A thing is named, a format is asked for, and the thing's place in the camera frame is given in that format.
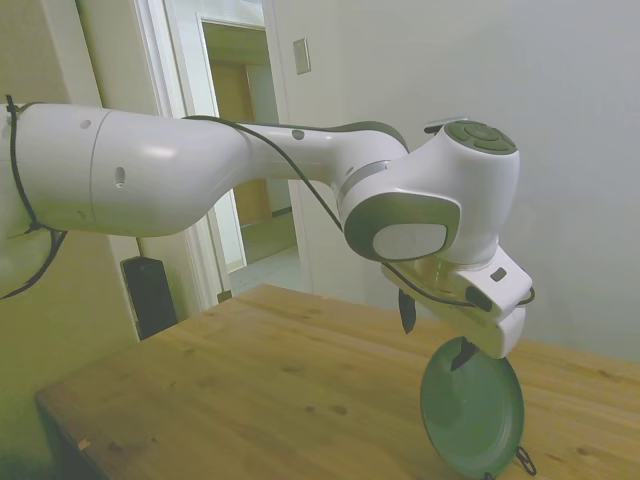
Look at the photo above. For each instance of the fabric folding screen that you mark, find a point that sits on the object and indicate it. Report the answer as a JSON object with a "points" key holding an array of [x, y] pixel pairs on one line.
{"points": [[75, 325]]}

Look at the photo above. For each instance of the white door frame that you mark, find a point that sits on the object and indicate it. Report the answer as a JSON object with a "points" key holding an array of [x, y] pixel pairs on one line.
{"points": [[280, 75]]}

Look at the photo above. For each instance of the grey wall switch plate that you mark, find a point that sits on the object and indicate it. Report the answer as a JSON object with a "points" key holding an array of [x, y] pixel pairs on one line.
{"points": [[301, 56]]}

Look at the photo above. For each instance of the green round plate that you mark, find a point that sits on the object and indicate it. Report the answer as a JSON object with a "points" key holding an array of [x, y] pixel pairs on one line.
{"points": [[475, 420]]}

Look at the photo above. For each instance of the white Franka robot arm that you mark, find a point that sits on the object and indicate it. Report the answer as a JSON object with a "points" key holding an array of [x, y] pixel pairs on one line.
{"points": [[200, 170]]}

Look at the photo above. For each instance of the black rectangular box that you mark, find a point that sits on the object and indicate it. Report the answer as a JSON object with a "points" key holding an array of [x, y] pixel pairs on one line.
{"points": [[150, 295]]}

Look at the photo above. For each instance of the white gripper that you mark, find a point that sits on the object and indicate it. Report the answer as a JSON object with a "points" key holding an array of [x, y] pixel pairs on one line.
{"points": [[492, 310]]}

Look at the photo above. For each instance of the brown wooden hallway door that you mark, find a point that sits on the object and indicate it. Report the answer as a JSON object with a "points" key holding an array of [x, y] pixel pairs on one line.
{"points": [[230, 95]]}

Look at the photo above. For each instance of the white open door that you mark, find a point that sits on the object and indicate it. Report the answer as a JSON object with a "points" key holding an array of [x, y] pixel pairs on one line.
{"points": [[150, 65]]}

